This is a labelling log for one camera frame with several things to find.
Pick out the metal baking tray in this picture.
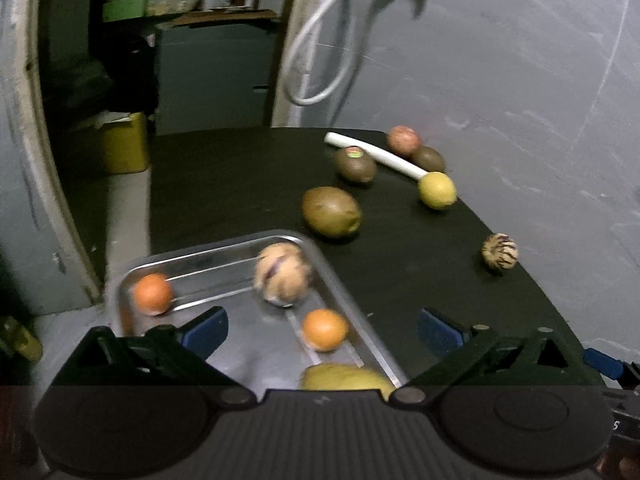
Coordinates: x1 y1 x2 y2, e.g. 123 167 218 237
105 230 408 396

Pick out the dark green avocado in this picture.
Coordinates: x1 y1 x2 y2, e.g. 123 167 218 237
411 145 446 172

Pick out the small striped pepino melon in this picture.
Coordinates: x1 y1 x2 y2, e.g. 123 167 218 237
480 233 518 271

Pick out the yellow lemon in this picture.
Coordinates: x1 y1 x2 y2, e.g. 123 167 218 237
418 171 458 210

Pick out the green box on shelf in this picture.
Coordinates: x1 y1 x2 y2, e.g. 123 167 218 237
103 0 148 23

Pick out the white leek stalk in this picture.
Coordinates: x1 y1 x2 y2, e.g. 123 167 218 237
323 131 427 181

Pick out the dark kiwi with sticker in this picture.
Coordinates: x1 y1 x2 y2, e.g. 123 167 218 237
334 145 378 184

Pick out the large striped pepino melon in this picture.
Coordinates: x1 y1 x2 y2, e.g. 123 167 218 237
253 242 311 308

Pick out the small orange tangerine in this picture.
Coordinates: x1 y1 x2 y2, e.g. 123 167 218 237
132 273 174 316

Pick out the white flexible hose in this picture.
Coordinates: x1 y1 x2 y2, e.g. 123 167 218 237
280 0 362 108

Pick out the yellow bin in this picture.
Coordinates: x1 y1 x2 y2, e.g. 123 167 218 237
78 112 150 174

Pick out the orange fruit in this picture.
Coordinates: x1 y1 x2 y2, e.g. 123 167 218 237
302 309 349 352

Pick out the yellow-green pear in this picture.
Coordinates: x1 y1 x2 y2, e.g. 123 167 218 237
299 363 396 400

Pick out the large brown kiwi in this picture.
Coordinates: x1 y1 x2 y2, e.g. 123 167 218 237
302 186 362 237

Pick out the yellow spray bottle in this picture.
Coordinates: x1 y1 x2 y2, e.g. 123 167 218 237
1 316 43 363

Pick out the red apple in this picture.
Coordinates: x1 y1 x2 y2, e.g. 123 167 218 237
386 125 422 158

